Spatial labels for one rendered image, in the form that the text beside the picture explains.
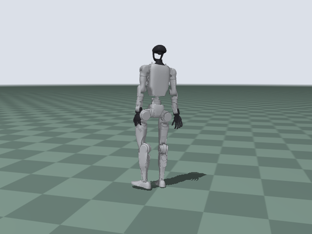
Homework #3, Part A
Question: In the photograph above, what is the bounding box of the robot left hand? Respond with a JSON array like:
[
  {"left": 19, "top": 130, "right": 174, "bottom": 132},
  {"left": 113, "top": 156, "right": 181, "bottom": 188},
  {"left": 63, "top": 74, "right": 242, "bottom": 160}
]
[{"left": 133, "top": 107, "right": 142, "bottom": 126}]

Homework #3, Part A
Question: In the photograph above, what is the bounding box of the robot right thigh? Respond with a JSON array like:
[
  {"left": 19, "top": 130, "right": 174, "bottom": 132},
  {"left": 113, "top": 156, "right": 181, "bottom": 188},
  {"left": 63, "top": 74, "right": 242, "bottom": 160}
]
[{"left": 158, "top": 110, "right": 172, "bottom": 154}]

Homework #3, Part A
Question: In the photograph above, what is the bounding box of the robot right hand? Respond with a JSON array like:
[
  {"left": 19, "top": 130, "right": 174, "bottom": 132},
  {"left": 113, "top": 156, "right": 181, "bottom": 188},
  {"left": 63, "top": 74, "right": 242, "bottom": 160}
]
[{"left": 172, "top": 109, "right": 182, "bottom": 129}]

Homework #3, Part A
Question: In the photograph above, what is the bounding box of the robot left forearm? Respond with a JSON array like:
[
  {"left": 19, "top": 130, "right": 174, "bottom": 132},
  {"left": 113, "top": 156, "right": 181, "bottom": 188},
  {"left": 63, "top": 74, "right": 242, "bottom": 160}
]
[{"left": 136, "top": 85, "right": 144, "bottom": 112}]

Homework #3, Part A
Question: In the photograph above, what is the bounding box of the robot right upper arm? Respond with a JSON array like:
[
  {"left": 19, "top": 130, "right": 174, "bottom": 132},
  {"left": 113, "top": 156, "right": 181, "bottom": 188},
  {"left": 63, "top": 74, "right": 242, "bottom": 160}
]
[{"left": 169, "top": 68, "right": 177, "bottom": 96}]

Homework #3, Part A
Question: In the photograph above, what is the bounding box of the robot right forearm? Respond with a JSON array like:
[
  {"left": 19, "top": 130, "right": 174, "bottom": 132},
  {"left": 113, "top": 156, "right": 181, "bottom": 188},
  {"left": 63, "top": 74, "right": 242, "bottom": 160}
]
[{"left": 171, "top": 94, "right": 178, "bottom": 114}]

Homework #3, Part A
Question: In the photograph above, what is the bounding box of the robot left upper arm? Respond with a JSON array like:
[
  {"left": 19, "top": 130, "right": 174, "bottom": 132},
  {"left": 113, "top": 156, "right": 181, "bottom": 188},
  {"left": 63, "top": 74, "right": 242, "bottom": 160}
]
[{"left": 139, "top": 65, "right": 151, "bottom": 93}]

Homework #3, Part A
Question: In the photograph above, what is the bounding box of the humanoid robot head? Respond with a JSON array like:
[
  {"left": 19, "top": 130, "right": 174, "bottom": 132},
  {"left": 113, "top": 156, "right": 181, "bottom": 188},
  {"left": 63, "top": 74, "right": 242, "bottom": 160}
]
[{"left": 152, "top": 45, "right": 166, "bottom": 65}]

